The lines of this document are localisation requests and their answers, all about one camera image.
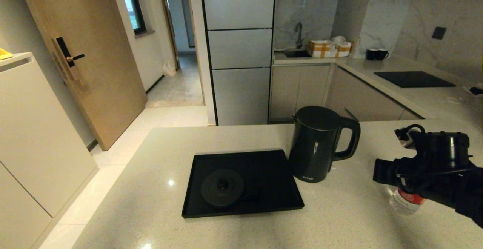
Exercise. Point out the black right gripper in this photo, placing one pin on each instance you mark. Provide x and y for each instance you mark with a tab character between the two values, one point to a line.
430	183

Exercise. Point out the clear water bottle red cap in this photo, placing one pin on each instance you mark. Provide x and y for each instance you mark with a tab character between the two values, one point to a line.
405	202

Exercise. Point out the black electric kettle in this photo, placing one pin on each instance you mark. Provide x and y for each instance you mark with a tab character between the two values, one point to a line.
313	147

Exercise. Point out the round black kettle base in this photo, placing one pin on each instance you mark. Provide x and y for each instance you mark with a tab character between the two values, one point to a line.
222	186

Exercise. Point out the black induction cooktop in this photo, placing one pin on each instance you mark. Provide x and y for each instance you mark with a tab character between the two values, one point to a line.
414	79

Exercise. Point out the black mug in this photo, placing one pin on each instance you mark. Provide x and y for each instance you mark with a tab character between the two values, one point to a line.
382	54
371	54

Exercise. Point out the white power strip black plug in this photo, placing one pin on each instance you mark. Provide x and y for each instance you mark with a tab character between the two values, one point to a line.
476	90

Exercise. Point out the cardboard box with yellow tape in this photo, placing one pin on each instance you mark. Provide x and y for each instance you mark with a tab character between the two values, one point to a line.
343	49
320	49

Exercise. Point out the beige kitchen base cabinets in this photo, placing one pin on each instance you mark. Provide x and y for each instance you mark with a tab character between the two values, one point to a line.
298	86

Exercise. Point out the white crumpled bag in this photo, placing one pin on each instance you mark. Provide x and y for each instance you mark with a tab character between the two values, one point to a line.
338	39

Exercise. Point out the black rectangular serving tray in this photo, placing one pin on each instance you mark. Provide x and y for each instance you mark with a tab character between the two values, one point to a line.
271	196

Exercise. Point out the dark kitchen sink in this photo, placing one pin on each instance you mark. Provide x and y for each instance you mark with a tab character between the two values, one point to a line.
296	53

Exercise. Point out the metal kitchen faucet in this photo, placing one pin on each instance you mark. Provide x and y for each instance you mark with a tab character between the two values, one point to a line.
299	33

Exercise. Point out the tall white cabinet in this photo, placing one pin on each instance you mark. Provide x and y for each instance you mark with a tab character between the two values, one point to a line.
237	53

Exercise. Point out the white plastic bag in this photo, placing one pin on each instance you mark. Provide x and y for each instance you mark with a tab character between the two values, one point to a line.
169	69

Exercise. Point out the dark framed window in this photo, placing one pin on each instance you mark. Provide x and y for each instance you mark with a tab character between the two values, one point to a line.
133	7

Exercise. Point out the light wooden door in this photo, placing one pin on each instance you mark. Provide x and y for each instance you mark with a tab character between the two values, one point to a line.
98	71

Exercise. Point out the white storage cabinet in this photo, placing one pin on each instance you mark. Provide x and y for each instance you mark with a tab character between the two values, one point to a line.
34	139

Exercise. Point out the yellow object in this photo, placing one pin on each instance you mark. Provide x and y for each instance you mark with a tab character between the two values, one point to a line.
4	54

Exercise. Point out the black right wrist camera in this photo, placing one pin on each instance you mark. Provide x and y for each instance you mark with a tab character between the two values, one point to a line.
443	149

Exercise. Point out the dark wall socket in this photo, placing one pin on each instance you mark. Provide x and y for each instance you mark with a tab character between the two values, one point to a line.
439	33

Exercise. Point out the brown interior door frame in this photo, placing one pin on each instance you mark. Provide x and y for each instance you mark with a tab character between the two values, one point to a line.
169	34

